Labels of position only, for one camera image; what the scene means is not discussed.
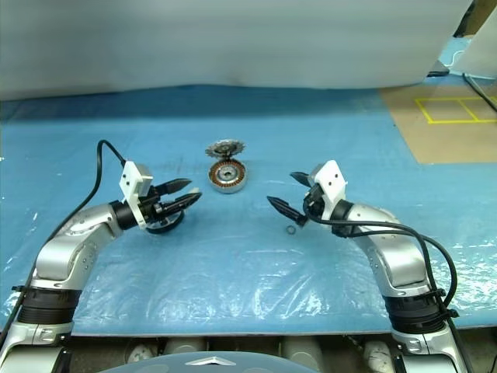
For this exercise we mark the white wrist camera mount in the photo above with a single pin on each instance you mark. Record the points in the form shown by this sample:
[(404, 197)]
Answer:
[(130, 178), (332, 178)]

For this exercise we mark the dark flat device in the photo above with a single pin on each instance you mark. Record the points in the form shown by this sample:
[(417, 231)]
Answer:
[(438, 70)]

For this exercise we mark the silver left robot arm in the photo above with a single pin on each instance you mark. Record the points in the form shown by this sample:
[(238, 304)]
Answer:
[(66, 248)]

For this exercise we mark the white cylinder under table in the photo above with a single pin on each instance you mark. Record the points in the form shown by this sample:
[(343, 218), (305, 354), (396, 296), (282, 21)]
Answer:
[(184, 346), (301, 349)]

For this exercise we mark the silver motor with copper windings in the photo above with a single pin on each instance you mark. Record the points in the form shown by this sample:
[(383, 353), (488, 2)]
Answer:
[(229, 187)]

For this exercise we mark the brown cardboard sheet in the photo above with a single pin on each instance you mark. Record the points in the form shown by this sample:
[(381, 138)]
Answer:
[(446, 143)]

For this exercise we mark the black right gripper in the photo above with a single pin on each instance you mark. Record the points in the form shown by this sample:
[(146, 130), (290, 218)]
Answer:
[(313, 204)]

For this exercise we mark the toothed metal rotor disc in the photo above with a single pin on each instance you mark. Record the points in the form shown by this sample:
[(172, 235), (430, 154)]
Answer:
[(225, 148)]

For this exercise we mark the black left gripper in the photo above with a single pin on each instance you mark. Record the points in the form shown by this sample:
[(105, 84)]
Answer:
[(153, 206)]

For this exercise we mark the white rounded shape with marks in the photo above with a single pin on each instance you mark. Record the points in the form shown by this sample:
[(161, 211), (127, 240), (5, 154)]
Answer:
[(378, 354), (140, 355)]

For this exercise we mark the grey robot torso with emblem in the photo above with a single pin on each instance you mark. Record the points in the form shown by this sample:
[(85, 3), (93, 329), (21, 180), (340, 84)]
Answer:
[(202, 365)]

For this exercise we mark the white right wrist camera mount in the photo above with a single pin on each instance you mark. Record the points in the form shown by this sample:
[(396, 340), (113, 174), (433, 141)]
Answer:
[(332, 178)]

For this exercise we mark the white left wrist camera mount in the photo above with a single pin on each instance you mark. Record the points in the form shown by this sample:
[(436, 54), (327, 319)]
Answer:
[(130, 178)]

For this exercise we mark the white foam backdrop sheet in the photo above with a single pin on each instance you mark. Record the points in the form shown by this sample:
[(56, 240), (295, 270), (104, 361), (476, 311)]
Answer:
[(194, 39)]

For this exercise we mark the black round cap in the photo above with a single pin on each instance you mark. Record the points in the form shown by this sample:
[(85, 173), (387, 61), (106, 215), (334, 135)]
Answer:
[(172, 227)]

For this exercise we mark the blue plastic table sheet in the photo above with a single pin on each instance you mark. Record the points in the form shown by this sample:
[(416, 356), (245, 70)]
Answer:
[(233, 272)]

